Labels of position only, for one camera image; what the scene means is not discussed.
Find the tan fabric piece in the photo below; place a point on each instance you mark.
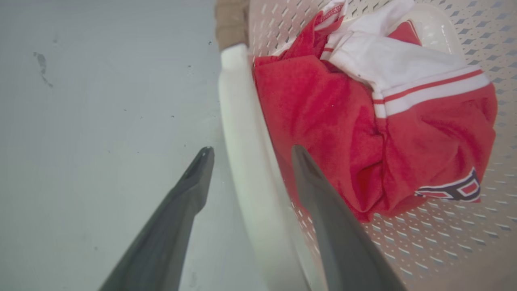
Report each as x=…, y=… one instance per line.
x=231, y=22

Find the red and white jersey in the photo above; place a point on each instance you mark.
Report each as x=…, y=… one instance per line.
x=335, y=121

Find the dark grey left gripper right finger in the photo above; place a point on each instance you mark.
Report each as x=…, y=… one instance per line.
x=347, y=242

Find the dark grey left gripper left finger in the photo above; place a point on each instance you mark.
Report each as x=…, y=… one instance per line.
x=161, y=238

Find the white perforated plastic laundry basket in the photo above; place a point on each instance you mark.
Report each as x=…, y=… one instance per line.
x=250, y=161

